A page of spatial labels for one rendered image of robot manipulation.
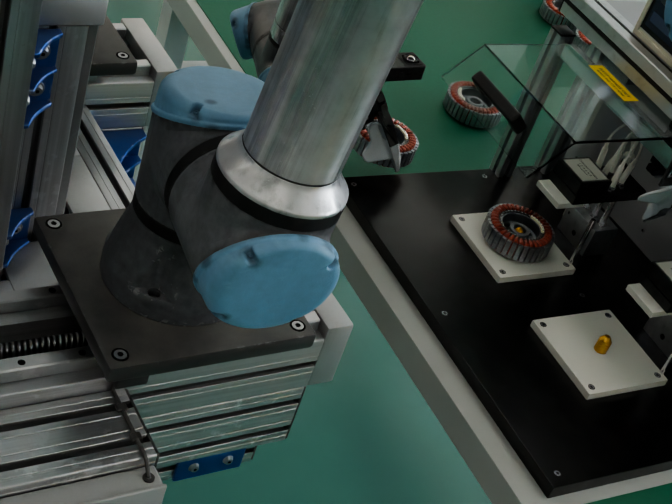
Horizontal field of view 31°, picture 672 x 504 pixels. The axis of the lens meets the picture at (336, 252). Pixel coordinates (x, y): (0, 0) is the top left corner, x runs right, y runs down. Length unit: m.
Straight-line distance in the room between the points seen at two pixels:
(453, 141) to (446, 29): 0.43
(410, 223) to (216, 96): 0.85
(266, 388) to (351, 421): 1.33
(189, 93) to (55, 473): 0.36
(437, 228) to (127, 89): 0.56
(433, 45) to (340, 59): 1.57
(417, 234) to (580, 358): 0.32
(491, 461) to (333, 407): 1.09
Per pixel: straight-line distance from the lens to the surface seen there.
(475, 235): 1.91
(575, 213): 2.00
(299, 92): 0.92
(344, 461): 2.57
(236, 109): 1.07
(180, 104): 1.07
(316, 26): 0.90
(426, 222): 1.91
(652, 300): 1.77
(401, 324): 1.74
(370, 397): 2.72
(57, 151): 1.32
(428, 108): 2.25
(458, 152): 2.15
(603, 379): 1.76
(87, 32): 1.25
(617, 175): 1.93
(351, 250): 1.84
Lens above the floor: 1.83
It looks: 37 degrees down
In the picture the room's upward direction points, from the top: 20 degrees clockwise
